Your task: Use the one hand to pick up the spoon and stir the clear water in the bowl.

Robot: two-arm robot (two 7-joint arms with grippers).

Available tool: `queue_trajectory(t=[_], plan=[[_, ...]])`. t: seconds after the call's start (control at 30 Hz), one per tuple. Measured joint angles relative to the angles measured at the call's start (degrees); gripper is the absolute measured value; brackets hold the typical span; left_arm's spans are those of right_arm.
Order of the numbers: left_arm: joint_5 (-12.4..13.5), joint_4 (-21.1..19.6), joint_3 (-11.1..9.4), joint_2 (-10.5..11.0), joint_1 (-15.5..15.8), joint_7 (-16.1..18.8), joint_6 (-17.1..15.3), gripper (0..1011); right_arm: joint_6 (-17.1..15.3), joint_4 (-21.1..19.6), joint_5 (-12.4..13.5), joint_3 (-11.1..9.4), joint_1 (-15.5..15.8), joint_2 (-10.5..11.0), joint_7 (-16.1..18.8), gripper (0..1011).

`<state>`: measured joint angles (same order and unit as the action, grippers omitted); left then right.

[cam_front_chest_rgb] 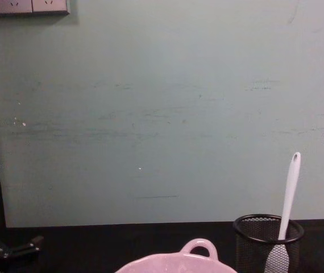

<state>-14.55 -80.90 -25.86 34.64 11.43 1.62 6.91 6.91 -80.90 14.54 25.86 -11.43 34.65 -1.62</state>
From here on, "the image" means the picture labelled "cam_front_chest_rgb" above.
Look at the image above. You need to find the white plastic rice paddle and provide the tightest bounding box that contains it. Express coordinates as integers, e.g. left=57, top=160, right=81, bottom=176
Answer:
left=266, top=151, right=302, bottom=273

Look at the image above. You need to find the black table cloth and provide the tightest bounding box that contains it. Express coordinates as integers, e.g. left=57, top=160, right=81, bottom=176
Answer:
left=0, top=218, right=324, bottom=273

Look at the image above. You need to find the black mesh pen cup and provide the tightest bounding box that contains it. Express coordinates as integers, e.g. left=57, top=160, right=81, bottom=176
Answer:
left=232, top=214, right=305, bottom=273

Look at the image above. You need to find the pink ceramic pot with handle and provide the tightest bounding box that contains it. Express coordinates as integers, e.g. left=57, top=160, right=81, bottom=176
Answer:
left=114, top=238, right=238, bottom=273

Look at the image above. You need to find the pale green wall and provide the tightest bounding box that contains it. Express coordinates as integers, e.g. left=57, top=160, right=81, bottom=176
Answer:
left=0, top=0, right=324, bottom=229

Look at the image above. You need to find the grey wall socket panel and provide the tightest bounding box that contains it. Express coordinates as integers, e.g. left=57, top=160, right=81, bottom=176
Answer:
left=0, top=0, right=72, bottom=16

